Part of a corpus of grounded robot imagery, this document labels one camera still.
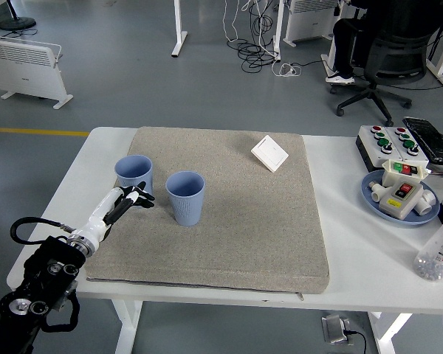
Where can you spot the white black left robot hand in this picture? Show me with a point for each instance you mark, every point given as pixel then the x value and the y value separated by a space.
pixel 99 217

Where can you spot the blue ribbed plastic cup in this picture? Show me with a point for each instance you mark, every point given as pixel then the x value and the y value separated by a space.
pixel 186 210
pixel 133 169

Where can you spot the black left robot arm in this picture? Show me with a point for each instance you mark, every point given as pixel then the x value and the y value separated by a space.
pixel 40 280

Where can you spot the white push-button control box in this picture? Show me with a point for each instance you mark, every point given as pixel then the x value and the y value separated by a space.
pixel 398 147
pixel 373 147

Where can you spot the grey-brown fabric mat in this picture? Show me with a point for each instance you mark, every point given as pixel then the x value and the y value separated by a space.
pixel 225 221

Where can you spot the white panel heater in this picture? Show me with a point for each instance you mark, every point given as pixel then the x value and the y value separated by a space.
pixel 18 70
pixel 310 22

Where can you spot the white desk leg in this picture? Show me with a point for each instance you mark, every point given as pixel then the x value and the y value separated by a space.
pixel 277 33
pixel 177 33

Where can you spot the black fan stand base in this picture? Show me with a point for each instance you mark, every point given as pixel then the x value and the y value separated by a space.
pixel 16 24

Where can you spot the white table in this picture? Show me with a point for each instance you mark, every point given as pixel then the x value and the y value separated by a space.
pixel 347 258

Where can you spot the grey foot pedal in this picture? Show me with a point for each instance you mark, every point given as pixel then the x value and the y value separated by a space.
pixel 334 330

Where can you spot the blue plate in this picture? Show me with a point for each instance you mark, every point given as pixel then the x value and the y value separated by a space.
pixel 369 204

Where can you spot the white pipe fitting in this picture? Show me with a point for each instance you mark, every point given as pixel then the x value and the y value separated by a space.
pixel 426 203
pixel 377 191

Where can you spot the person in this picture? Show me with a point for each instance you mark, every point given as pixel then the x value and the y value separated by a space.
pixel 343 40

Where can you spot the black office chair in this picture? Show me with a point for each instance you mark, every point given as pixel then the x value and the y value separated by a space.
pixel 395 59

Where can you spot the clear bottle with red cap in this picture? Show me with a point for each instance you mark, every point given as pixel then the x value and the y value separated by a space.
pixel 439 250

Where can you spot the white wall switch plate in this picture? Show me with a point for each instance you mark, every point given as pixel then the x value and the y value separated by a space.
pixel 269 153

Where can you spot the white green-red button switch box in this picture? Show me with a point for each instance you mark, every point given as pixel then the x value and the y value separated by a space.
pixel 395 177

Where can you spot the grey red rocker switch box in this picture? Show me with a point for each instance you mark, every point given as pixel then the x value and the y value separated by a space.
pixel 398 203

